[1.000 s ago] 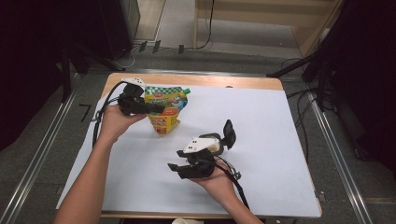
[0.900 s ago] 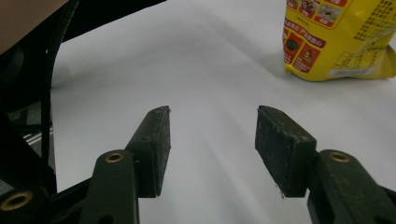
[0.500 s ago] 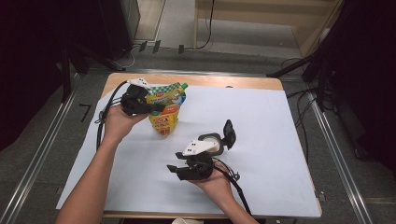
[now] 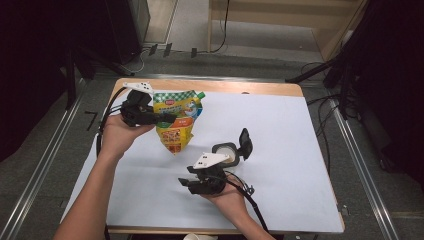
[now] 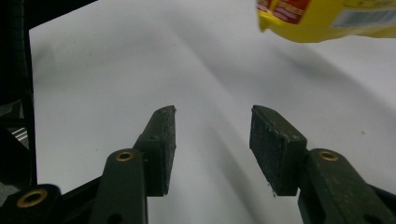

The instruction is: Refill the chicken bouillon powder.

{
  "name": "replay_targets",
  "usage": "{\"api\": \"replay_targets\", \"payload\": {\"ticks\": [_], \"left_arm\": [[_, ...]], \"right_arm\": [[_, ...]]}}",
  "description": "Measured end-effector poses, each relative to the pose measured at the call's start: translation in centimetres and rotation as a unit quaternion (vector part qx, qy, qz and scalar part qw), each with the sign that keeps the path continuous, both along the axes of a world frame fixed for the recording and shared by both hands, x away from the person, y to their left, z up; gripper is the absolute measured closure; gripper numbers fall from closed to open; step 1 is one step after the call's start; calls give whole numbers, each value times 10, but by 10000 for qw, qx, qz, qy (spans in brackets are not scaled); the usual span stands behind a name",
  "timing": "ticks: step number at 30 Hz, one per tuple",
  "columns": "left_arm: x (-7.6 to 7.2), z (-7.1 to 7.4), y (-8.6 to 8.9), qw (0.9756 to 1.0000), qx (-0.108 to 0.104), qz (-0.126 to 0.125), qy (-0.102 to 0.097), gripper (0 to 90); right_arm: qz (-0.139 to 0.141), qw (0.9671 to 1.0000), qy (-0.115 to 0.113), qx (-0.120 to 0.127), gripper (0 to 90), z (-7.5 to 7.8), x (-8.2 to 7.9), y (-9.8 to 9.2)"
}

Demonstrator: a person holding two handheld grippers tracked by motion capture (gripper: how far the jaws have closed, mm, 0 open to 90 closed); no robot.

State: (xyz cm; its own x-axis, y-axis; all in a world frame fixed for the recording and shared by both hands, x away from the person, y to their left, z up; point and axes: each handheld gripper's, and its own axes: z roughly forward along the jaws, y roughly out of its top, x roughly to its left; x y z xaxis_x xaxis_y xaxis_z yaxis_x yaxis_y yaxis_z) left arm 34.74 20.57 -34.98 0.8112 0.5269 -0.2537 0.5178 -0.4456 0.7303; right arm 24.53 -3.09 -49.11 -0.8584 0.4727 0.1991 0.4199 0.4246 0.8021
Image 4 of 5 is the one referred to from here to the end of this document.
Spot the black curtain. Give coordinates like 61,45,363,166
0,0,78,163
343,0,424,188

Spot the white paper mat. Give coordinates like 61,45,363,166
59,88,344,234

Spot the person's right hand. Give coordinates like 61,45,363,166
199,175,249,218

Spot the yellow green spout pouch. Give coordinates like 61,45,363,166
152,89,207,155

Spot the right hand-held gripper cable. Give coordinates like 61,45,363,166
223,171,270,233

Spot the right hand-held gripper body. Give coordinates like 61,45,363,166
187,152,232,196

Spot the metal floor rail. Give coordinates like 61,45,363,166
0,78,88,240
328,96,401,240

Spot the black stand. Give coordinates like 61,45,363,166
64,46,134,111
285,29,359,121

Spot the black hanging cable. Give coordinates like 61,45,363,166
196,0,232,54

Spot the white cup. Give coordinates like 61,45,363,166
183,233,218,240

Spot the light wooden frame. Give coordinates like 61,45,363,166
207,0,369,63

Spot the person's left hand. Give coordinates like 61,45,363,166
99,114,156,161

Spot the black floor cable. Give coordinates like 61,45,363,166
300,61,327,77
306,94,338,168

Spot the dark cabinet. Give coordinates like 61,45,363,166
76,0,151,66

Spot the white floor cable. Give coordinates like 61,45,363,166
118,49,148,75

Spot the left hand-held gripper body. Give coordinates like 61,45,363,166
119,81,158,128

